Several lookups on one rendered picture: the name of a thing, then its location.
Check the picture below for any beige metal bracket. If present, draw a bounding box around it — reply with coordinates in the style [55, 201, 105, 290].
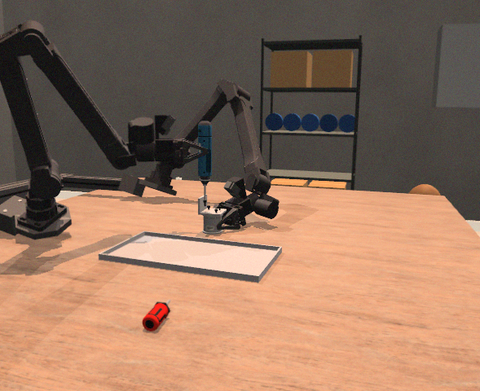
[198, 194, 227, 216]

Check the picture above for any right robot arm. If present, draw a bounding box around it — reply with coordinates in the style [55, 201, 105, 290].
[0, 20, 176, 232]

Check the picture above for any grey cylinder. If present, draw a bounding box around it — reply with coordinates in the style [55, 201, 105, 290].
[202, 215, 222, 235]

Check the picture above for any blue screwdriver barrel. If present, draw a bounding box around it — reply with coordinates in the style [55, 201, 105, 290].
[198, 121, 212, 200]

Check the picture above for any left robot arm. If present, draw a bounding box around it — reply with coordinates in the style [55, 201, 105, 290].
[144, 79, 279, 219]

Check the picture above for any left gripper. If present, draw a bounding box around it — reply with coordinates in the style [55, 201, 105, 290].
[213, 201, 251, 230]

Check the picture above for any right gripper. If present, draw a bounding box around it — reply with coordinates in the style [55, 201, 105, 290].
[154, 138, 208, 165]

